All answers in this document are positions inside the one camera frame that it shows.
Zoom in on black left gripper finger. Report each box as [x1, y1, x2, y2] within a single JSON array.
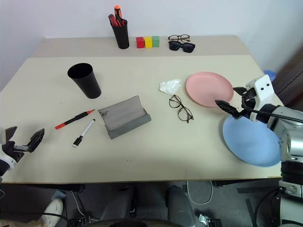
[[4, 126, 18, 144], [24, 128, 46, 153]]

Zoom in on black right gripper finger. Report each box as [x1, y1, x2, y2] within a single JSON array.
[[232, 87, 248, 96], [214, 99, 243, 119]]

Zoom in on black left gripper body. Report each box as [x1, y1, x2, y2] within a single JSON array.
[[2, 140, 26, 164]]

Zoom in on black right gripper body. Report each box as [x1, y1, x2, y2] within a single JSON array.
[[239, 88, 258, 119]]

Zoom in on pink plate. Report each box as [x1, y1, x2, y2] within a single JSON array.
[[185, 71, 235, 108]]

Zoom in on blue round object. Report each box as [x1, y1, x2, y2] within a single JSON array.
[[263, 69, 277, 83]]

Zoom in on blue plate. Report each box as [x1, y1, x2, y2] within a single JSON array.
[[222, 115, 283, 168]]

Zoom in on red and black pen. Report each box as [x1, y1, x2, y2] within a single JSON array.
[[54, 109, 96, 130]]

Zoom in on white marker black cap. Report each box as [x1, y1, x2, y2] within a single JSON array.
[[71, 118, 96, 148]]

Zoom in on dark brown furniture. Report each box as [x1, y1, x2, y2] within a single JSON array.
[[272, 50, 303, 107]]

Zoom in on white crumpled tissue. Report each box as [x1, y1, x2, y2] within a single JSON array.
[[159, 79, 182, 95]]

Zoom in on white rounded object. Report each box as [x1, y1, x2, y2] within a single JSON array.
[[42, 198, 64, 226]]

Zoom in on large black plastic cup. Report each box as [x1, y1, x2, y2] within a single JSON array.
[[67, 62, 102, 100]]

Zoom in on black sunglasses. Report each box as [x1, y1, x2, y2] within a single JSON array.
[[168, 41, 196, 53]]

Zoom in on open grey glasses case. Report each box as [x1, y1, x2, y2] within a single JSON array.
[[98, 95, 152, 140]]

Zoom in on dark grey rounded shape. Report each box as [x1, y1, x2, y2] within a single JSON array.
[[165, 185, 197, 227]]

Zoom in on black caster wheel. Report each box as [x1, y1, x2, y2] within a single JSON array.
[[198, 213, 223, 227]]

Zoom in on black pen holder cup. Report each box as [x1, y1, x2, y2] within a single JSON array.
[[111, 18, 130, 50]]

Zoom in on red markers in holder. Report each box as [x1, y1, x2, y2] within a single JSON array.
[[114, 4, 124, 26]]

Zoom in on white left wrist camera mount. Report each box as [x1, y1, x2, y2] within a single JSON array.
[[0, 127, 18, 171]]

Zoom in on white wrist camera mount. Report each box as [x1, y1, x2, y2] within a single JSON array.
[[0, 127, 18, 171], [245, 74, 276, 122]]

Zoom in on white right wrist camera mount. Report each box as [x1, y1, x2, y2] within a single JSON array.
[[245, 74, 276, 122]]

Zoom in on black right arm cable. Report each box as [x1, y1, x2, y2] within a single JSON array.
[[241, 98, 303, 124]]

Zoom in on thin black frame eyeglasses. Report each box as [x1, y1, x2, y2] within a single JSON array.
[[168, 94, 195, 124]]

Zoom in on thin brown frame eyeglasses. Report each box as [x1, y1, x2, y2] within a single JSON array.
[[168, 34, 191, 43]]

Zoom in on white cable loop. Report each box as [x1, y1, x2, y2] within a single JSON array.
[[187, 180, 214, 205]]

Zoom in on thick black cable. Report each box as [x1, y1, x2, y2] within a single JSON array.
[[250, 186, 283, 227]]

